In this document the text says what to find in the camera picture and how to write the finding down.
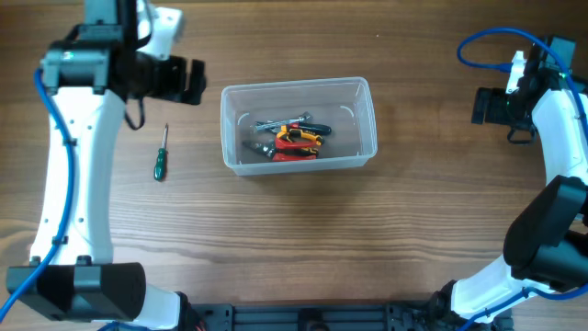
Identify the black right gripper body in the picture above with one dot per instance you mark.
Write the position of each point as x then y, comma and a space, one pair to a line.
503, 108

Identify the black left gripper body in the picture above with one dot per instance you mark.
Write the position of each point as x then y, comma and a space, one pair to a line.
163, 78

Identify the green handled screwdriver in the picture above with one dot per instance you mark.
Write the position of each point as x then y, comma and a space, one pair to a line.
160, 167

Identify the orange black needle-nose pliers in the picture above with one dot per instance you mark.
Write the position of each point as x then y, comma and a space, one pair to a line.
289, 132

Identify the red handled cutters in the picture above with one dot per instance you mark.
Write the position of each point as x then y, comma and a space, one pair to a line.
289, 149

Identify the small silver wrench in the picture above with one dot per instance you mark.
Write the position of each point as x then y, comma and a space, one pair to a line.
261, 126

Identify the black red screwdriver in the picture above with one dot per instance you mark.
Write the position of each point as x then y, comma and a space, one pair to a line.
319, 129

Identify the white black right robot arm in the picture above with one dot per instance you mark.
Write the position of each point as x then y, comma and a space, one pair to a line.
542, 256

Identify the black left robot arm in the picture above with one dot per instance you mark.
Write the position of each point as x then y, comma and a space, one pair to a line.
121, 51

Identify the clear plastic container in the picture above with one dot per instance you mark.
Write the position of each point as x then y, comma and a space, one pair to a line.
344, 105

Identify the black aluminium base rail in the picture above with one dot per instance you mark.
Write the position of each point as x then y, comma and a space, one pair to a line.
392, 316

